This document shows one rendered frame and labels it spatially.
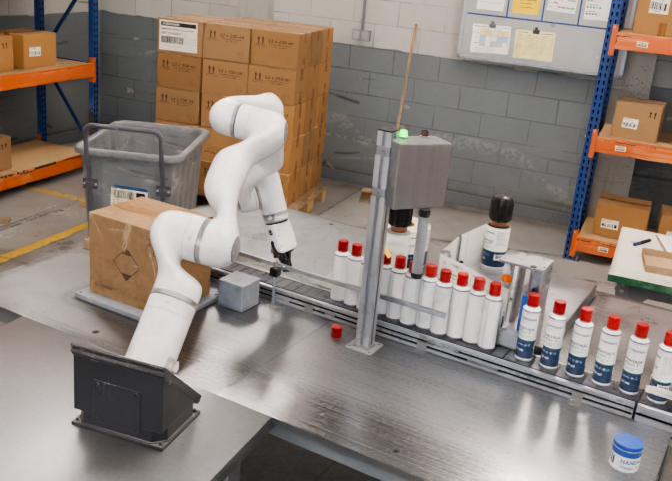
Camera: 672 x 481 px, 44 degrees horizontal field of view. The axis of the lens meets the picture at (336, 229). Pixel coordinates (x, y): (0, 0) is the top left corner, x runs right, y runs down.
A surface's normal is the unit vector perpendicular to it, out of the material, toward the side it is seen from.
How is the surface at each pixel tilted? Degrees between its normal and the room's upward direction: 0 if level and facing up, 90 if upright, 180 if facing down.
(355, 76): 90
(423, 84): 90
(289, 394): 0
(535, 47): 90
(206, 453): 0
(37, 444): 0
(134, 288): 90
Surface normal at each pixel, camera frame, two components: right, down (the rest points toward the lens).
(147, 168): -0.07, 0.37
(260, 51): -0.29, 0.29
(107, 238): -0.49, 0.24
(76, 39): 0.92, 0.20
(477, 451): 0.09, -0.94
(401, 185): 0.42, 0.33
